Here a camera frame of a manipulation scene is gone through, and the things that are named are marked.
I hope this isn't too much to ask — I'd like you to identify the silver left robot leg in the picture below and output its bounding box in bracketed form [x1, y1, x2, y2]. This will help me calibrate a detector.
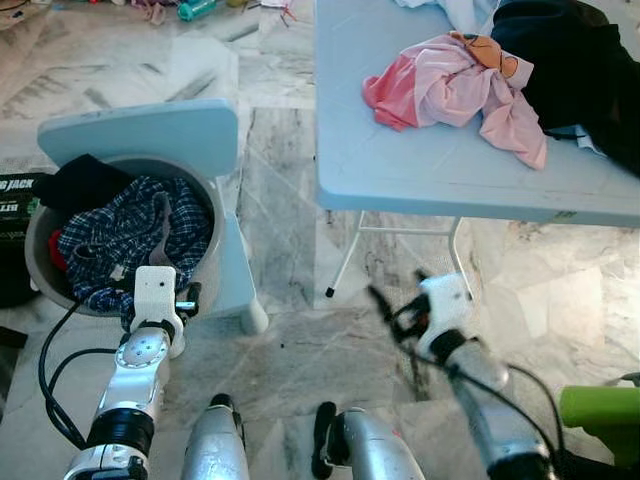
[180, 393, 251, 480]

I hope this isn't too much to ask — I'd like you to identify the blue plaid cloth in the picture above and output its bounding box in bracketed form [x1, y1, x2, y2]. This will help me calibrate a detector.
[58, 176, 214, 313]

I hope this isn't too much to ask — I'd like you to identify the red cloth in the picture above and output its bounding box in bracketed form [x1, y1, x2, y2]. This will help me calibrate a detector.
[47, 228, 76, 276]

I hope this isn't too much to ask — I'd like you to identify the white cloth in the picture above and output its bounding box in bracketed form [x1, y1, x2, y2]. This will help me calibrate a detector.
[393, 0, 501, 36]

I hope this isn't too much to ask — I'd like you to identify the silver robot leg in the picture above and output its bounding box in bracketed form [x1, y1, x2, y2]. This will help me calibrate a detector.
[312, 400, 426, 480]
[180, 393, 251, 480]

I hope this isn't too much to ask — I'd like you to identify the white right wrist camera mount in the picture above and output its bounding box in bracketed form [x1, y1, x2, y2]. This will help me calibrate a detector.
[414, 272, 474, 361]

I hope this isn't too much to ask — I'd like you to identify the teal bottle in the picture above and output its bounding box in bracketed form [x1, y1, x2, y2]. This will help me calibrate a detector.
[177, 0, 219, 23]

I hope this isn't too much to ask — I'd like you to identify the grey laundry basket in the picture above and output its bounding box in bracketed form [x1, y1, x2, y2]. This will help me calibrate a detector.
[24, 155, 224, 319]

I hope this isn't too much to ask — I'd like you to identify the pink garment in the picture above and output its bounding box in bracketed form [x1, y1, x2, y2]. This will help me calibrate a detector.
[362, 32, 549, 171]

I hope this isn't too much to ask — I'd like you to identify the green shirt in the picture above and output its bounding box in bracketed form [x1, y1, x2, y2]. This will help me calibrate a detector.
[558, 385, 640, 471]

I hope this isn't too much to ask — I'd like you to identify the silver right robot leg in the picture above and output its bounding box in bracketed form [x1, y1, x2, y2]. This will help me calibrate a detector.
[312, 400, 426, 480]

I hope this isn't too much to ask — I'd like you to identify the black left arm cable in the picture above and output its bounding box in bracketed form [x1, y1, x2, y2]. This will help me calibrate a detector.
[38, 298, 136, 451]

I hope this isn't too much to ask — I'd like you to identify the large black cloth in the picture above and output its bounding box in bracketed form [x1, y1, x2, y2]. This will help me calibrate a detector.
[490, 0, 640, 176]

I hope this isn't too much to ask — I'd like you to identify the small black cloth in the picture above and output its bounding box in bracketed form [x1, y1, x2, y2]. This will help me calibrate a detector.
[35, 153, 137, 216]

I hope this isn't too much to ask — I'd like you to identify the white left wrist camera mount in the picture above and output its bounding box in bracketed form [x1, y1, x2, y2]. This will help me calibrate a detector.
[131, 265, 182, 333]

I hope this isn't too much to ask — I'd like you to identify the pale grey folding table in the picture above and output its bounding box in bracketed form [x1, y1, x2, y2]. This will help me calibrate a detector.
[314, 0, 640, 299]

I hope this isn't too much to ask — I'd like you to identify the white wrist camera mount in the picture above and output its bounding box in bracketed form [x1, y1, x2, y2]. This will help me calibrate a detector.
[131, 265, 182, 333]
[414, 272, 474, 361]

